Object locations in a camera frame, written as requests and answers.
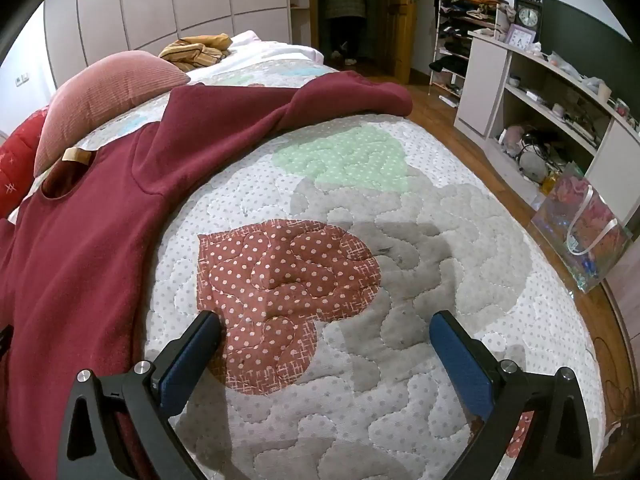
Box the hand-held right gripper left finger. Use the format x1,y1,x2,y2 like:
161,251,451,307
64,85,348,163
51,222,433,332
59,310,223,480

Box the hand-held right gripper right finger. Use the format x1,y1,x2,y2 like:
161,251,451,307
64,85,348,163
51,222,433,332
430,310,596,480

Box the maroon sweater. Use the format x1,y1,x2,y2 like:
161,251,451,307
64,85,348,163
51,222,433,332
0,71,415,480

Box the heart patchwork quilt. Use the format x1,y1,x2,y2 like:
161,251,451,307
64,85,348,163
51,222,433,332
20,57,608,480

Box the floral gift bag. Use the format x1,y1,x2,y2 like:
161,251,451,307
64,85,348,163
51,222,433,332
530,162,633,293

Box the white round appliance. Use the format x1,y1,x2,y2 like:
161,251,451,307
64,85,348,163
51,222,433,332
517,152,549,184

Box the pink plush toy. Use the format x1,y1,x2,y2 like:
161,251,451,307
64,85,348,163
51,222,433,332
500,125,526,154

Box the red embroidered pillow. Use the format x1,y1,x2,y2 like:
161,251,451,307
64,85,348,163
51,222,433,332
0,107,51,221

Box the white shelf unit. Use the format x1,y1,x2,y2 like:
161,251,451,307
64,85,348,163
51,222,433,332
454,30,640,206

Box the pink pillow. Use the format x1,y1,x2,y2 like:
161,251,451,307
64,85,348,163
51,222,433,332
34,51,190,177

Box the yellow striped garment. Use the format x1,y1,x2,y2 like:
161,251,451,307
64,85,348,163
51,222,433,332
159,34,232,74

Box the white shoe rack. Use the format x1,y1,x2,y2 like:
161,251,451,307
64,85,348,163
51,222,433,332
429,0,516,98

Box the clear plastic bag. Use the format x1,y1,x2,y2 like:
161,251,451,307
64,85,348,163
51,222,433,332
542,50,608,93

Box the white blanket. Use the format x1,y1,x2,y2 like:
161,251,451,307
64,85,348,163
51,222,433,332
187,30,328,83

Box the small purple clock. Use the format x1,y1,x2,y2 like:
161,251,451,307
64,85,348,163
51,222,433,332
505,24,537,50

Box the wooden door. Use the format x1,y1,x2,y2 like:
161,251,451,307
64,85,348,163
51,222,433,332
380,0,418,81

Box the dark ornate clock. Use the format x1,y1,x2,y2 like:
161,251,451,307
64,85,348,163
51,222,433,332
512,0,543,43

